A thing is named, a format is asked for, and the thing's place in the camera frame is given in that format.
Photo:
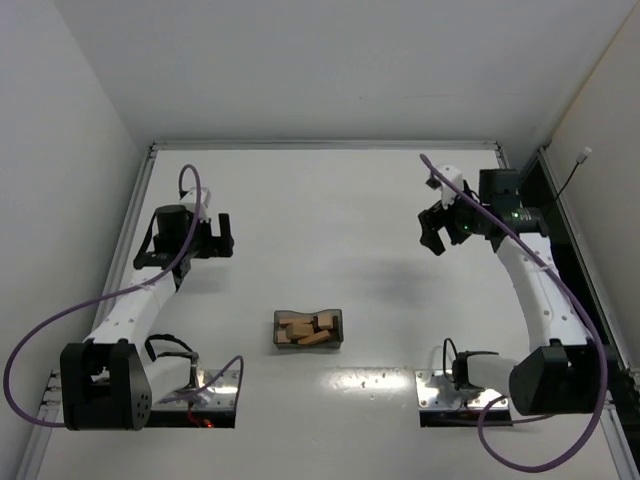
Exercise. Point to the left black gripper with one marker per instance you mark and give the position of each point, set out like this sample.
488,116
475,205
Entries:
211,242

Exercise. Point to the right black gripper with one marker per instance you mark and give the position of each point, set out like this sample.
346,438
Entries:
441,224

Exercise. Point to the grey transparent plastic tray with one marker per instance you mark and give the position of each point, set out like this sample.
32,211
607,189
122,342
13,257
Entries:
320,330

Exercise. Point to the light wood plank block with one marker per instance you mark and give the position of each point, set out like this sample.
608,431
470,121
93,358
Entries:
296,331

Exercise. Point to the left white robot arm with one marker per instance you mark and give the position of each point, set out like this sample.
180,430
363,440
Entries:
104,382

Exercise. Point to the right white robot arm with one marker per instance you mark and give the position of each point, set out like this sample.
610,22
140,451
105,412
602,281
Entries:
561,373

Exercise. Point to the light wood long block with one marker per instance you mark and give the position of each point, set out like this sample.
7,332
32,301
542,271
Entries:
324,321

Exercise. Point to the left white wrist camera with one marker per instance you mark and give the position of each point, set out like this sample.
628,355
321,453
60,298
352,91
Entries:
197,200

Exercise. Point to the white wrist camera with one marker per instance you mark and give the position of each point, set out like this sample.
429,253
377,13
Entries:
449,181
197,200

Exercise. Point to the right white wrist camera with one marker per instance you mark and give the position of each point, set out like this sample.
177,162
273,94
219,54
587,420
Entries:
449,181

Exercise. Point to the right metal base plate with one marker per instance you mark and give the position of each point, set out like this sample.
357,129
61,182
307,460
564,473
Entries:
435,394

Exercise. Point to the metal base plate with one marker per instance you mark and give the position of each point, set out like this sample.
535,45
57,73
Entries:
206,396
435,394

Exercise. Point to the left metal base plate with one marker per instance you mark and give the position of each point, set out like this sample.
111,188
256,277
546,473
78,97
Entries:
206,396

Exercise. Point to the black wall cable white plug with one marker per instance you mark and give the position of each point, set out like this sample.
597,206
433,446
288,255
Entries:
579,161

